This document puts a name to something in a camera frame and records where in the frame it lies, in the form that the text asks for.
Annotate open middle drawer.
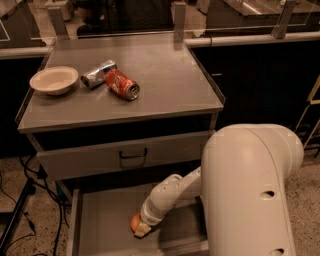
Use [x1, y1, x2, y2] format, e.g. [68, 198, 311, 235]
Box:
[66, 171, 208, 256]

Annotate person in dark clothes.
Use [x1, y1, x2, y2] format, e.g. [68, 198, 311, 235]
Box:
[76, 0, 173, 37]

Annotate grey metal drawer cabinet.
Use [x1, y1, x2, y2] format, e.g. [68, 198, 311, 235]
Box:
[18, 33, 223, 256]

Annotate silver crushed can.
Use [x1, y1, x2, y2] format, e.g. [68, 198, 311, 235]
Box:
[81, 60, 116, 90]

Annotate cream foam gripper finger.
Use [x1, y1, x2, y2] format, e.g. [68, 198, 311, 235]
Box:
[134, 221, 151, 238]

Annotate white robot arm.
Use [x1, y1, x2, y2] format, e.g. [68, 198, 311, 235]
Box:
[130, 124, 304, 256]

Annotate black floor cables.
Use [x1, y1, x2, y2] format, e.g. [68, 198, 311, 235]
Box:
[0, 154, 72, 256]

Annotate orange fruit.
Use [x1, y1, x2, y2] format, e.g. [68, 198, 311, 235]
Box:
[130, 212, 141, 233]

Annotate white counter rail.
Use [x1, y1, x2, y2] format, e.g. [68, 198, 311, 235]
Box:
[0, 32, 320, 60]

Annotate black tripod leg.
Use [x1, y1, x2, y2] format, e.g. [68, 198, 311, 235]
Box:
[0, 178, 34, 256]

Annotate closed top drawer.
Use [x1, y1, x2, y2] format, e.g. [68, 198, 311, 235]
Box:
[37, 131, 213, 180]

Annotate wheeled cart frame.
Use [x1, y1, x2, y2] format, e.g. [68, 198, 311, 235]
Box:
[294, 75, 320, 150]

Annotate black drawer handle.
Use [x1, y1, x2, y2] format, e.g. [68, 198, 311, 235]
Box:
[119, 148, 148, 159]

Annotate red soda can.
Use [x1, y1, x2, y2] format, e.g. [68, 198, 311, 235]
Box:
[105, 68, 140, 100]

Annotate white ceramic bowl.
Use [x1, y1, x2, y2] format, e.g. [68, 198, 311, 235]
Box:
[29, 66, 79, 96]

